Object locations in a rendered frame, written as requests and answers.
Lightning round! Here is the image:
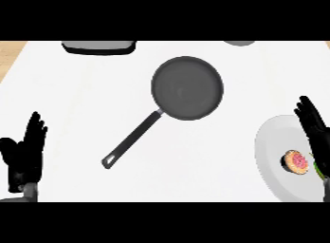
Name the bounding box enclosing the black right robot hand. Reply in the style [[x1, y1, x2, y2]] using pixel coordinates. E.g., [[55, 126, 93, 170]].
[[292, 95, 330, 180]]

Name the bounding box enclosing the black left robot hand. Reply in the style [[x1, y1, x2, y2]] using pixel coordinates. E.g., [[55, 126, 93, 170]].
[[0, 111, 49, 194]]

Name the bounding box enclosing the white round plate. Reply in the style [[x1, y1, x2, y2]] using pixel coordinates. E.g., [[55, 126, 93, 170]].
[[254, 114, 327, 202]]

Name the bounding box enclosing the dark grey frying pan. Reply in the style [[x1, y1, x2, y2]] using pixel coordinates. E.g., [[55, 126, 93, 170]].
[[100, 55, 226, 170]]

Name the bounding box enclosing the grey round object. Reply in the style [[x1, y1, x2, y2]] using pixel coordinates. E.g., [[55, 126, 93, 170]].
[[223, 40, 258, 47]]

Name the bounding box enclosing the dark grey appliance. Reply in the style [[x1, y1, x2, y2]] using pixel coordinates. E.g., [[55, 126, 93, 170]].
[[60, 40, 139, 56]]

